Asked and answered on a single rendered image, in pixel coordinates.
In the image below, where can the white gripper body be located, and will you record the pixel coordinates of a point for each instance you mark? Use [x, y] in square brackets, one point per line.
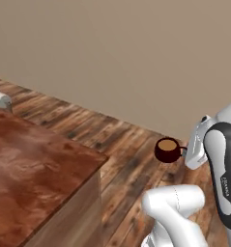
[196, 151]

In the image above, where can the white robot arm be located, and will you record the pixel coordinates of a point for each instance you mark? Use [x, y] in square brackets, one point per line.
[171, 202]

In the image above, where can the brown wooden dining counter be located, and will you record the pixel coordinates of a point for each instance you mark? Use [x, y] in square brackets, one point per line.
[39, 167]

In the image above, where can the white cylinder with grey end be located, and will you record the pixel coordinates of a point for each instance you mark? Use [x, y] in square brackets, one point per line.
[0, 99]

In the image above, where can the dark brown coffee mug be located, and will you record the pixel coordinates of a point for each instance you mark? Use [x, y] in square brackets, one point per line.
[167, 152]

